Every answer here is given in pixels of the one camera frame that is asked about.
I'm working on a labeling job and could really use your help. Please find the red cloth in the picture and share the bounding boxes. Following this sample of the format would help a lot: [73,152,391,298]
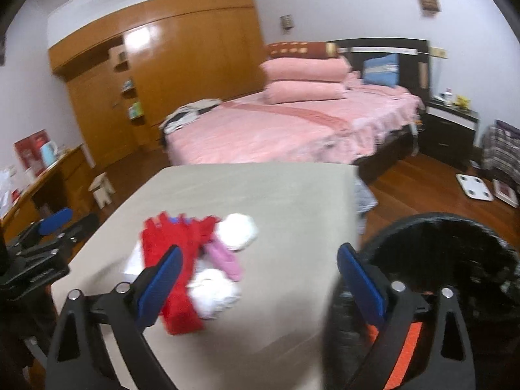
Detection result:
[141,211,218,334]

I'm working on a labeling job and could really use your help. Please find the white paper ball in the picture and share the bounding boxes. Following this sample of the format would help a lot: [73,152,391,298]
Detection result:
[214,213,259,251]

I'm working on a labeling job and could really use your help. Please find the orange trash in bin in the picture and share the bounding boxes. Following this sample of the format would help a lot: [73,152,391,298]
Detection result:
[383,322,423,390]

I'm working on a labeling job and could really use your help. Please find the black trash bin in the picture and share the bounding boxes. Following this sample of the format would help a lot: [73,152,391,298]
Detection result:
[323,213,519,389]

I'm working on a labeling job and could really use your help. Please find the wooden desk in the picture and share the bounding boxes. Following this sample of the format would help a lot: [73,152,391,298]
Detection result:
[2,146,96,241]

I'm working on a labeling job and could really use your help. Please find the small white stool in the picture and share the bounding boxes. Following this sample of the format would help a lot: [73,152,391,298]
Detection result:
[88,173,115,209]

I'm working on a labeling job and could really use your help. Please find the light blue kettle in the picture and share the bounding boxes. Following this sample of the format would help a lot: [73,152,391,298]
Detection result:
[40,141,58,168]

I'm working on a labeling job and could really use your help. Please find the red box on desk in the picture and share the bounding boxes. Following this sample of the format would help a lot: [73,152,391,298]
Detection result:
[13,129,49,177]

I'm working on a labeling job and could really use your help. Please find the pink cloth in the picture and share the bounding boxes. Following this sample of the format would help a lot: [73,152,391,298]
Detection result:
[203,238,242,282]

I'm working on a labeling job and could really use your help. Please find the clothes pile on bed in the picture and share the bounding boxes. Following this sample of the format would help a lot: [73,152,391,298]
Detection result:
[159,99,222,135]

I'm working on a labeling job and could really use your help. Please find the wooden wardrobe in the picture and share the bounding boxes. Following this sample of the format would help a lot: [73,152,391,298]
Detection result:
[48,0,265,168]

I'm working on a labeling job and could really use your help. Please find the white bathroom scale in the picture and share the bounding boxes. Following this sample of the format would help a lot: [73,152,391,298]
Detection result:
[456,174,494,202]

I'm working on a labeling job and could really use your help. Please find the framed picture on floor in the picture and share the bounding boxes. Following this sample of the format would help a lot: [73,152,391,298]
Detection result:
[493,179,518,209]

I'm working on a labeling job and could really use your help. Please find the plaid clothes pile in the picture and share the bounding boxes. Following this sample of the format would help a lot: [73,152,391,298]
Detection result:
[481,120,519,192]

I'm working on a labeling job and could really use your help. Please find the black nightstand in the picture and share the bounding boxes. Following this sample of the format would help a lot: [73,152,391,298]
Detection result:
[419,99,479,172]

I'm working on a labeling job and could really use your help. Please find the lower pink pillow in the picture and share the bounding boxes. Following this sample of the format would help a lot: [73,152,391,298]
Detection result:
[263,81,346,105]

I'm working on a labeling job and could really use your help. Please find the pink bed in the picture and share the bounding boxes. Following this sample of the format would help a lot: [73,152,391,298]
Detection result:
[163,84,424,182]

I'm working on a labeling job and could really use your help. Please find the yellow toy on nightstand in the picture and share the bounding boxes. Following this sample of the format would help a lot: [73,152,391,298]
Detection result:
[454,95,471,111]

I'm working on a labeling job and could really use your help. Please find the white bottle on nightstand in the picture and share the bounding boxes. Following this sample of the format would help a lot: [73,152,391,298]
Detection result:
[443,88,453,107]

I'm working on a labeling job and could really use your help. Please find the brown dotted bolster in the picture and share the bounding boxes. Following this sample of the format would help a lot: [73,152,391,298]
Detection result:
[266,41,339,60]

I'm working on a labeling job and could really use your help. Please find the blue cushion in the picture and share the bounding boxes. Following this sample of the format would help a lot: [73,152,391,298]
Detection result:
[362,54,399,87]

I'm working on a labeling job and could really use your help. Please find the black headboard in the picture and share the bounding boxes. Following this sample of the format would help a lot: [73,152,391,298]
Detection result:
[334,37,431,103]

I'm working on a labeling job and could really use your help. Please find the wall lamp left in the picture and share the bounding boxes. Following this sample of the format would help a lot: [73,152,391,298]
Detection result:
[279,15,294,31]

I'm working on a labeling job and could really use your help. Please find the wall lamp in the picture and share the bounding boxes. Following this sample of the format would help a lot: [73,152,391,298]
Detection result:
[419,0,441,13]
[279,15,294,31]

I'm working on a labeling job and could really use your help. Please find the wall lamp right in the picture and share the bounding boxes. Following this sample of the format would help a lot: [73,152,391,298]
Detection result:
[419,0,441,13]

